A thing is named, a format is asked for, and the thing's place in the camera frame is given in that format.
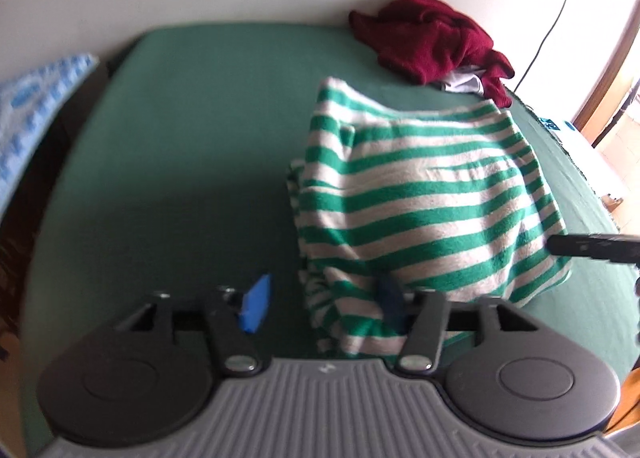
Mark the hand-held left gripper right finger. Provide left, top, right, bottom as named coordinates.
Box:
left=377, top=273, right=546, bottom=374

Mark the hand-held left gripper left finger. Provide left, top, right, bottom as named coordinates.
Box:
left=115, top=274, right=273, bottom=376

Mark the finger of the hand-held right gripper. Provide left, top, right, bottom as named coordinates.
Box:
left=547, top=233, right=640, bottom=266

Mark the green striped shirt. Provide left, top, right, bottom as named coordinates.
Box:
left=285, top=76, right=573, bottom=359

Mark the green tablecloth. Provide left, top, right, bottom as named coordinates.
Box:
left=20, top=22, right=640, bottom=454

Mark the white garment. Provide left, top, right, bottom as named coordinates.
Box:
left=440, top=65, right=488, bottom=96

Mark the dark red sweater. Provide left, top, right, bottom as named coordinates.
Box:
left=348, top=0, right=516, bottom=111

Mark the blue patterned towel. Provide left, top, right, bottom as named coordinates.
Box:
left=0, top=54, right=101, bottom=213

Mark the wooden door frame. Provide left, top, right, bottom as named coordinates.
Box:
left=572, top=12, right=640, bottom=149

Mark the black wall cable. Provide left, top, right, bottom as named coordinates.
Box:
left=515, top=0, right=596, bottom=91

